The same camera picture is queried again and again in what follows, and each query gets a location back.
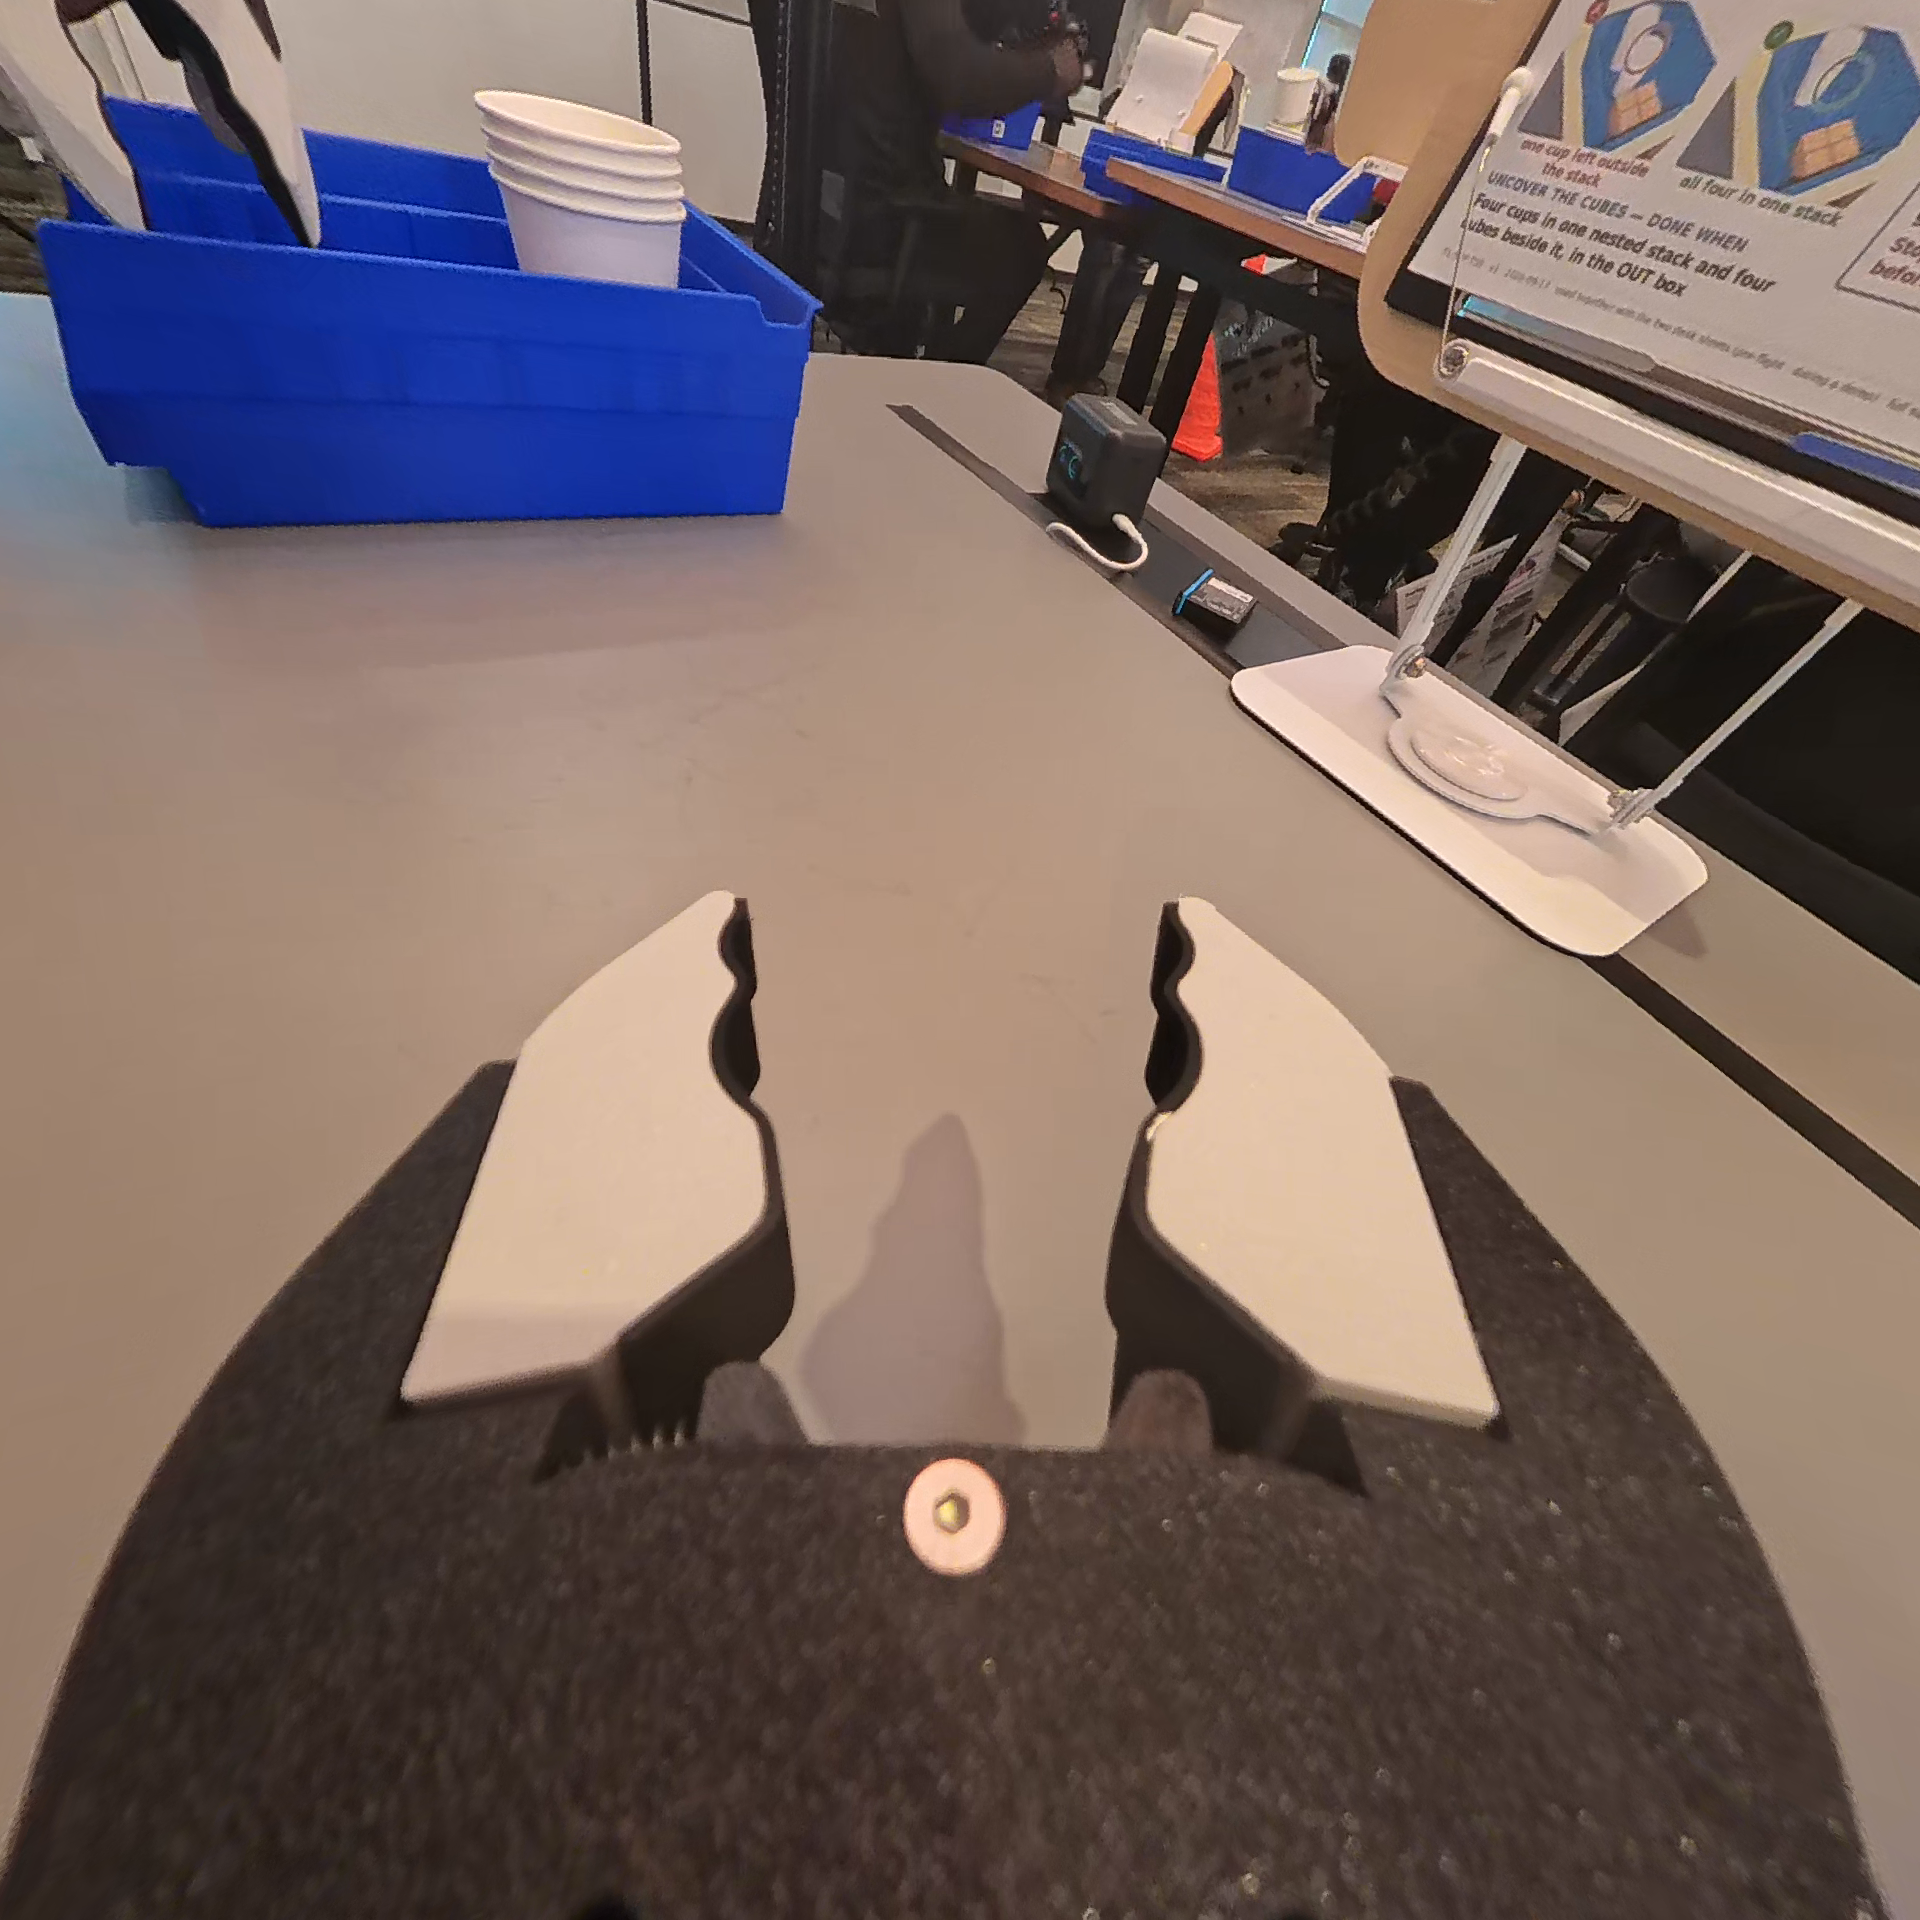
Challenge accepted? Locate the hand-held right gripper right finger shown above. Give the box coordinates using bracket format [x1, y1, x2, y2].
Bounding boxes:
[1105, 895, 1501, 1448]

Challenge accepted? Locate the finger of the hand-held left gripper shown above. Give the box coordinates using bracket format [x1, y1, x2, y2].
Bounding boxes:
[0, 23, 148, 230]
[171, 0, 325, 250]

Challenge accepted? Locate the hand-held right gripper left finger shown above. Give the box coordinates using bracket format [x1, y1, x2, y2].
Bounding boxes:
[399, 892, 798, 1424]

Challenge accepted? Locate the blue plastic bin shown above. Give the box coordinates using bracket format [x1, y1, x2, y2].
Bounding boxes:
[37, 94, 825, 530]

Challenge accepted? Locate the printed paper leaflet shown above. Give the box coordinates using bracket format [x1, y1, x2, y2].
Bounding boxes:
[1395, 538, 1541, 677]

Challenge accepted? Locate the wooden office table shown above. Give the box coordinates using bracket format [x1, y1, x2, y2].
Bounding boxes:
[936, 127, 1143, 376]
[1102, 154, 1382, 436]

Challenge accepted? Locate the black charging block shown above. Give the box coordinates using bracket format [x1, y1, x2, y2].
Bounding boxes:
[1045, 392, 1168, 527]

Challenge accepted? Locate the patterned storage crate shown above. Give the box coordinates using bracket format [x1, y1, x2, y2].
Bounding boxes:
[1217, 322, 1331, 436]

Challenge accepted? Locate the printed instruction sheet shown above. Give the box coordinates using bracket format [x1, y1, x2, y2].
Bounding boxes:
[1400, 0, 1920, 453]

